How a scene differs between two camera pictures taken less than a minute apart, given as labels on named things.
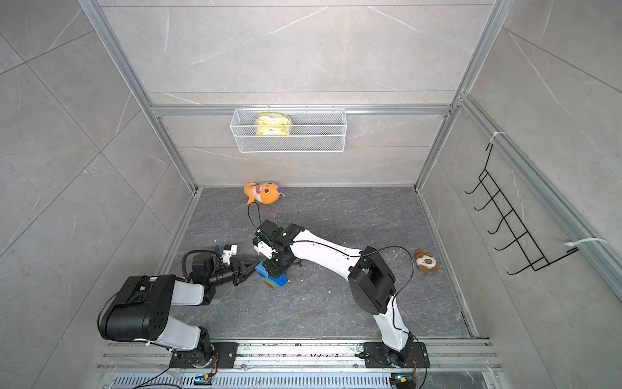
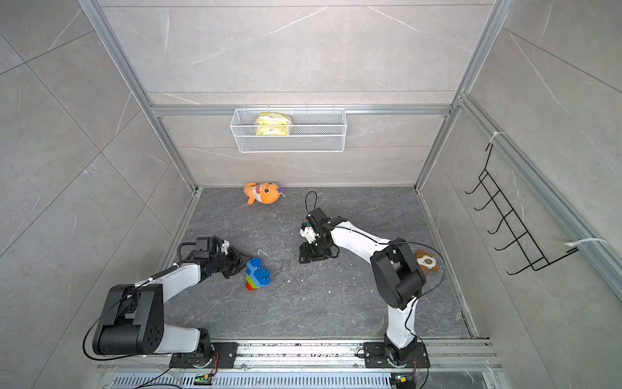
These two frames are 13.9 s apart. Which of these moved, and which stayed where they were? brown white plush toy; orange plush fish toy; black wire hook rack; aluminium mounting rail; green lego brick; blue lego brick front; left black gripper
Moved: green lego brick; blue lego brick front; left black gripper
Stayed: brown white plush toy; black wire hook rack; orange plush fish toy; aluminium mounting rail
